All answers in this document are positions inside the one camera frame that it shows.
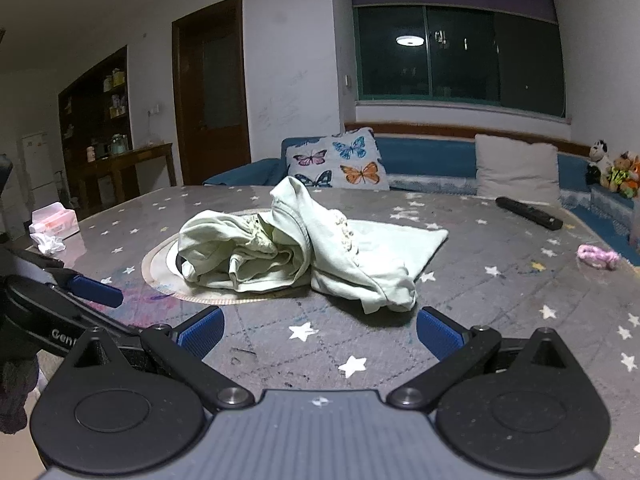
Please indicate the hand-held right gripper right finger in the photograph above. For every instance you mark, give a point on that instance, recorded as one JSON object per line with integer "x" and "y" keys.
{"x": 439, "y": 334}

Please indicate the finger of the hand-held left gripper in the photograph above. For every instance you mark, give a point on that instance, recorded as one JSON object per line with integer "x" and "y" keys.
{"x": 30, "y": 256}
{"x": 97, "y": 291}

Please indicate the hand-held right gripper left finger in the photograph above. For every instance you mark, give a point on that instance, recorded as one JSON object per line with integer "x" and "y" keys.
{"x": 202, "y": 334}

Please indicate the light green garment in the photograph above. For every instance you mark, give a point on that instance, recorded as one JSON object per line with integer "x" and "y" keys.
{"x": 350, "y": 255}

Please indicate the crumpled white tissue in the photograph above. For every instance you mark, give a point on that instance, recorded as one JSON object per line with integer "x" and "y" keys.
{"x": 49, "y": 244}

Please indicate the white tissue box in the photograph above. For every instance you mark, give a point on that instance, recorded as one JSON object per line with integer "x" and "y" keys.
{"x": 55, "y": 220}

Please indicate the round table cooktop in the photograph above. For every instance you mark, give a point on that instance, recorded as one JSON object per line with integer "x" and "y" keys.
{"x": 160, "y": 266}

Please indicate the grey star print tablecloth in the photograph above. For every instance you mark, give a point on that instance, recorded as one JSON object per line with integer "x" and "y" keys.
{"x": 500, "y": 285}

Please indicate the white fridge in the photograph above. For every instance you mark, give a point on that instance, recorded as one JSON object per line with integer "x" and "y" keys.
{"x": 40, "y": 165}

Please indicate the glass kettle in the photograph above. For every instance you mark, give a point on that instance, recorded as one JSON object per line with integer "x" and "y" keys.
{"x": 119, "y": 146}

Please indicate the wooden side table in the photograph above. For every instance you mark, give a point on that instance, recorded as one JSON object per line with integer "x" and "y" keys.
{"x": 145, "y": 152}

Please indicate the black remote control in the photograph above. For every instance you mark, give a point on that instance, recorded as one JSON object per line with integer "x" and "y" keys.
{"x": 530, "y": 214}

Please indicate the dark wooden shelf cabinet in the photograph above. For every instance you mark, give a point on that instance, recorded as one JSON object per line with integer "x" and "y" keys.
{"x": 85, "y": 110}

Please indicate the blue sofa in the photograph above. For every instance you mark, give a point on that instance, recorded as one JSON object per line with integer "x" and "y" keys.
{"x": 425, "y": 160}

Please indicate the plain grey pillow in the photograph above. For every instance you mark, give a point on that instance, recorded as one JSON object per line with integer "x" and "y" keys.
{"x": 517, "y": 165}

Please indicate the butterfly print pillow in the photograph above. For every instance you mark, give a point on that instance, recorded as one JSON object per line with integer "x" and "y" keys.
{"x": 350, "y": 160}

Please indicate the brown wooden door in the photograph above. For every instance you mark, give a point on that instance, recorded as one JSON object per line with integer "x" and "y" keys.
{"x": 215, "y": 90}

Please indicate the black and white plush toy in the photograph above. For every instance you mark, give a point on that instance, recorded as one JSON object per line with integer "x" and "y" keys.
{"x": 597, "y": 157}

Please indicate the brown bear plush toy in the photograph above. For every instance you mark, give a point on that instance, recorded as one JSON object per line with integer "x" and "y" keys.
{"x": 617, "y": 172}

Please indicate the orange plush toy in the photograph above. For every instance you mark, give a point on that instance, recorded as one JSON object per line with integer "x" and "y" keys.
{"x": 634, "y": 175}

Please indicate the dark window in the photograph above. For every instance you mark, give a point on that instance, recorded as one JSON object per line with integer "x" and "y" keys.
{"x": 450, "y": 55}

